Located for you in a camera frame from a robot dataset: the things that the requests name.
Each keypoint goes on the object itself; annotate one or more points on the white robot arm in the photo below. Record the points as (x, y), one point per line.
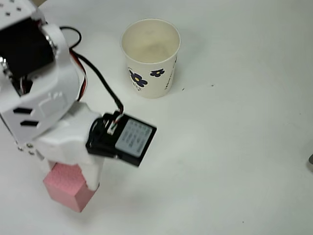
(44, 98)

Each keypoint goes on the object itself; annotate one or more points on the tan object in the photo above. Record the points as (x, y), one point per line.
(39, 2)

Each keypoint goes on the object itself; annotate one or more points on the grey object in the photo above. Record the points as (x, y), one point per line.
(310, 162)

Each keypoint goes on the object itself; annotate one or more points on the pink foam block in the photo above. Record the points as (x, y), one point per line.
(71, 188)

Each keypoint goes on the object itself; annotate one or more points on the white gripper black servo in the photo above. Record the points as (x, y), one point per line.
(62, 147)

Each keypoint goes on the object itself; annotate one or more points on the white paper cup purple flowers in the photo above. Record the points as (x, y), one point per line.
(151, 56)

